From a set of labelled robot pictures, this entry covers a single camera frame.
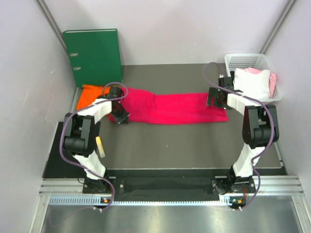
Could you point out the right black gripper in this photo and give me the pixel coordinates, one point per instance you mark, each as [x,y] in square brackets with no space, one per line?
[213,93]

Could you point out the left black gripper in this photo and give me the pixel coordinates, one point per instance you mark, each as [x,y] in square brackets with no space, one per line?
[124,118]

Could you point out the magenta t shirt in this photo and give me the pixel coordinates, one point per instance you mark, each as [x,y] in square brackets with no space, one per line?
[171,109]

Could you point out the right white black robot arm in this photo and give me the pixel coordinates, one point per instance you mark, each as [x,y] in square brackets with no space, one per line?
[259,132]

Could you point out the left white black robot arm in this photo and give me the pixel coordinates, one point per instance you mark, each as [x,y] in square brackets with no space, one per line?
[80,136]

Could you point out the orange t shirt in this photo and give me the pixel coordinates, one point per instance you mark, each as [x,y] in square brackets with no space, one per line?
[88,95]

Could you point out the white plastic basket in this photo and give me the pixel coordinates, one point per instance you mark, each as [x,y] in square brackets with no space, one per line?
[254,60]

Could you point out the white t shirt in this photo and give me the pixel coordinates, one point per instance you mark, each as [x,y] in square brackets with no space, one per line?
[255,86]

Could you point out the light pink t shirt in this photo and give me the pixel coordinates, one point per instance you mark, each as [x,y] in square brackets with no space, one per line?
[272,78]

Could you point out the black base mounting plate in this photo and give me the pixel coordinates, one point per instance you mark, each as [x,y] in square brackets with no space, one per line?
[165,185]

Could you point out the black mat left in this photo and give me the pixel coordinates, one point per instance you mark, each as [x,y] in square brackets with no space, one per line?
[56,167]

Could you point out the green ring binder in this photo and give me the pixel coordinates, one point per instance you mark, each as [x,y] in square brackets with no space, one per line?
[94,56]

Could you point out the aluminium frame rail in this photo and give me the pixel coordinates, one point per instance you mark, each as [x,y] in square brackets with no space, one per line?
[69,192]

